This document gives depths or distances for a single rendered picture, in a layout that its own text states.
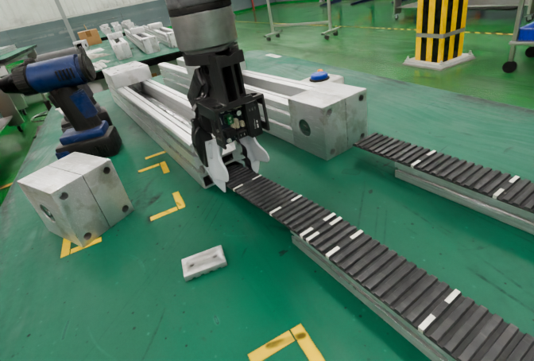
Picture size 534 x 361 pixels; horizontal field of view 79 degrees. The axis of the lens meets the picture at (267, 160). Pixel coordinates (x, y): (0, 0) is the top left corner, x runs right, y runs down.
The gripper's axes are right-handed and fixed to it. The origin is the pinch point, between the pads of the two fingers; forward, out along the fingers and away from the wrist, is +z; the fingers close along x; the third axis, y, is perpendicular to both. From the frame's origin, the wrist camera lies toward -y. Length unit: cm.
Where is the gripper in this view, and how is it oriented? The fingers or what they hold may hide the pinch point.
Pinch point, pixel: (236, 175)
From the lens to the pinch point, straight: 52.0
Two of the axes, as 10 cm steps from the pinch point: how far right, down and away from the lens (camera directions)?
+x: 8.2, -4.0, 4.2
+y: 5.5, 3.2, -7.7
